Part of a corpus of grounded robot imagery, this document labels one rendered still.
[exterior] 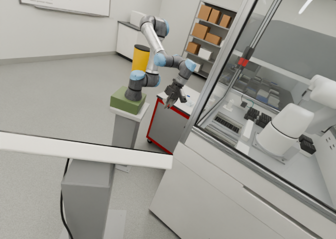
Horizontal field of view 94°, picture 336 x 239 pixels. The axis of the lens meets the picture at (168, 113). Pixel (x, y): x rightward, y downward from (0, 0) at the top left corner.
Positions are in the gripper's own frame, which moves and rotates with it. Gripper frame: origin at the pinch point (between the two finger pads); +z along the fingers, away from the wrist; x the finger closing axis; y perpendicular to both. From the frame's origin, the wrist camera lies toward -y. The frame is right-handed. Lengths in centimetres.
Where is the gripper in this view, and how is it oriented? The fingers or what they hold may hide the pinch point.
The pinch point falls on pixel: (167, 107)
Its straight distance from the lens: 112.9
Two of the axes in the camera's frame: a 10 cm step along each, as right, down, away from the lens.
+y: -5.8, -6.4, 5.0
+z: -4.8, 7.7, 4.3
